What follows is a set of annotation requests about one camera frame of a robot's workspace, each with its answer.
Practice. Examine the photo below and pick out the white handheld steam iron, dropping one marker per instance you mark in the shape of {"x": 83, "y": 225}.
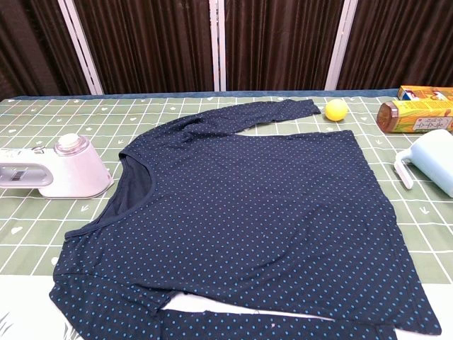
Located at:
{"x": 74, "y": 170}

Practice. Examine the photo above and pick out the dark blue dotted shirt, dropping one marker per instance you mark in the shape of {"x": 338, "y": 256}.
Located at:
{"x": 247, "y": 212}

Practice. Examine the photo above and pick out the yellow ball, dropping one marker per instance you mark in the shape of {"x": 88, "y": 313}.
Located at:
{"x": 336, "y": 110}

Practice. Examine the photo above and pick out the dark brown pleated curtain panel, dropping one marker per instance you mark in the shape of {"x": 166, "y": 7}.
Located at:
{"x": 148, "y": 46}
{"x": 32, "y": 46}
{"x": 400, "y": 42}
{"x": 279, "y": 42}

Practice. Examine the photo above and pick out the green grid pattern tablecloth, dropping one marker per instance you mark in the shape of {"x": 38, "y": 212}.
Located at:
{"x": 53, "y": 117}

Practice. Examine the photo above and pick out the brown tea bottle yellow label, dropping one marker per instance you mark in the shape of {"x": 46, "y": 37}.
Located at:
{"x": 414, "y": 118}

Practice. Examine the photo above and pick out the light blue plastic mug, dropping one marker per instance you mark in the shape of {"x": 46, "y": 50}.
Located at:
{"x": 433, "y": 156}

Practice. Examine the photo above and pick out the orange snack carton box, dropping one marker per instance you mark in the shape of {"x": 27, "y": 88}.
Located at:
{"x": 421, "y": 93}

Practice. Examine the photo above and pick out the white screen frame post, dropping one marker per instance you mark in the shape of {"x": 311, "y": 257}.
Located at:
{"x": 341, "y": 46}
{"x": 218, "y": 46}
{"x": 82, "y": 49}

